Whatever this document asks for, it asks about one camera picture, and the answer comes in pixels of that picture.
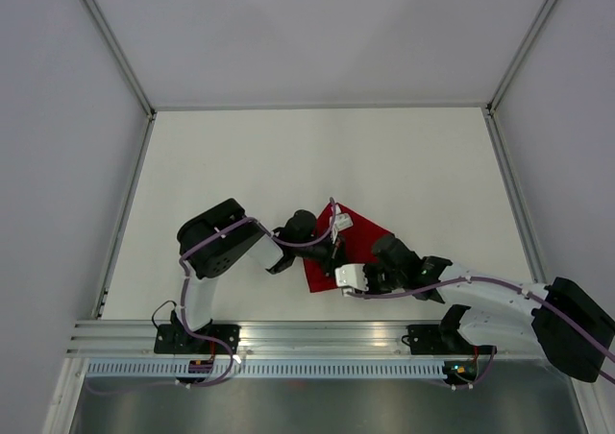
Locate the red cloth napkin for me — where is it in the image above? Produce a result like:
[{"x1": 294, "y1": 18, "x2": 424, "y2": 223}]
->
[{"x1": 303, "y1": 204, "x2": 390, "y2": 293}]

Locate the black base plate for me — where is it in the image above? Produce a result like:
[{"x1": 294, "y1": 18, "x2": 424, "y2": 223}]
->
[
  {"x1": 401, "y1": 325, "x2": 492, "y2": 357},
  {"x1": 154, "y1": 324, "x2": 240, "y2": 355}
]

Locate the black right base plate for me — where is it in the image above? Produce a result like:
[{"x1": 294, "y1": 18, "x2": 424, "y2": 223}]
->
[{"x1": 401, "y1": 325, "x2": 492, "y2": 357}]

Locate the aluminium front rail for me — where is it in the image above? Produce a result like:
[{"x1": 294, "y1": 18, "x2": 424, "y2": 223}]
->
[{"x1": 66, "y1": 317, "x2": 501, "y2": 358}]

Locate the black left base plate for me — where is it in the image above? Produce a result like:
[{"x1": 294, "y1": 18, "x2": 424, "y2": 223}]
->
[{"x1": 154, "y1": 324, "x2": 240, "y2": 355}]

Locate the right aluminium frame post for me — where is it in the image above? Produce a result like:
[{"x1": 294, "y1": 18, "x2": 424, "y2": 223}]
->
[{"x1": 484, "y1": 0, "x2": 560, "y2": 116}]

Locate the white slotted cable duct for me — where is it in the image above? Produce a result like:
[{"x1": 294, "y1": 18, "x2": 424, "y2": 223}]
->
[{"x1": 86, "y1": 358, "x2": 445, "y2": 379}]

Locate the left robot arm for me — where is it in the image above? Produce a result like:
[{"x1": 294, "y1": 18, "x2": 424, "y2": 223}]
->
[{"x1": 175, "y1": 198, "x2": 345, "y2": 353}]

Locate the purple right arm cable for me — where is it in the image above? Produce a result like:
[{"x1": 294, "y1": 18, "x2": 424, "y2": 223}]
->
[{"x1": 343, "y1": 275, "x2": 615, "y2": 363}]

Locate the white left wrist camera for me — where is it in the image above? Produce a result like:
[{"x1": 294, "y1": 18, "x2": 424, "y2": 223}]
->
[{"x1": 334, "y1": 213, "x2": 353, "y2": 231}]

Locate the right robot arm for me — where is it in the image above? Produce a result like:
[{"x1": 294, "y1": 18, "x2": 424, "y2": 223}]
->
[{"x1": 354, "y1": 235, "x2": 614, "y2": 383}]

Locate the left aluminium frame post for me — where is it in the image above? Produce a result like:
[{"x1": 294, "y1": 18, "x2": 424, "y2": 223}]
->
[{"x1": 80, "y1": 0, "x2": 156, "y2": 119}]

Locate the aluminium frame post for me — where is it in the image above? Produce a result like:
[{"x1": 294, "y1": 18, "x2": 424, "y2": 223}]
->
[
  {"x1": 484, "y1": 0, "x2": 560, "y2": 116},
  {"x1": 80, "y1": 0, "x2": 156, "y2": 119}
]

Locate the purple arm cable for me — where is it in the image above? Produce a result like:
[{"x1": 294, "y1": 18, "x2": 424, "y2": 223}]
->
[
  {"x1": 178, "y1": 196, "x2": 338, "y2": 339},
  {"x1": 343, "y1": 275, "x2": 615, "y2": 363}
]

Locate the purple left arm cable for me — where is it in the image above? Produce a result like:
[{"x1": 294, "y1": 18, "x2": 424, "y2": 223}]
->
[{"x1": 178, "y1": 196, "x2": 338, "y2": 339}]

